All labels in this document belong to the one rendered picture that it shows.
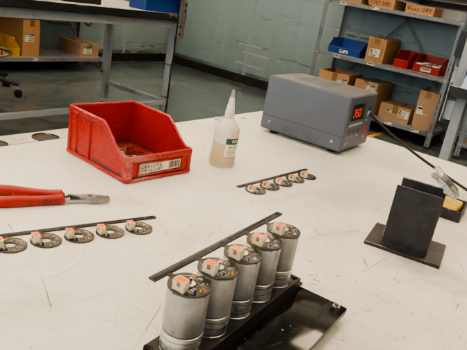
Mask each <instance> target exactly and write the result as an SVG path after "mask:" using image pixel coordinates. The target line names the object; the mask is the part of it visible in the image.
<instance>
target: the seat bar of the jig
mask: <svg viewBox="0 0 467 350"><path fill-rule="evenodd" d="M300 280H301V278H299V277H297V276H295V275H293V274H291V275H290V280H289V284H288V286H287V287H283V288H274V287H273V288H272V294H271V297H270V300H269V301H266V302H264V303H254V302H252V307H251V310H250V314H249V316H248V317H246V318H244V319H229V323H228V327H227V332H226V334H225V335H223V336H222V337H218V338H205V337H203V338H202V345H201V349H200V350H225V349H226V348H227V347H229V346H230V345H231V344H232V343H234V342H235V341H236V340H237V339H238V338H239V337H241V336H242V335H243V334H245V333H246V332H247V331H248V330H250V329H251V328H252V327H253V326H254V325H256V324H257V323H258V322H259V321H261V320H262V319H263V318H264V317H265V316H266V315H268V314H269V313H271V312H272V311H273V310H274V309H275V308H276V307H277V306H279V305H280V304H281V303H283V302H284V301H285V300H287V298H289V297H290V296H291V295H292V294H294V293H295V292H296V291H298V288H299V285H300ZM159 338H160V336H158V337H156V338H154V339H153V340H151V341H150V342H148V343H146V344H145V345H143V350H159V348H158V343H159Z"/></svg>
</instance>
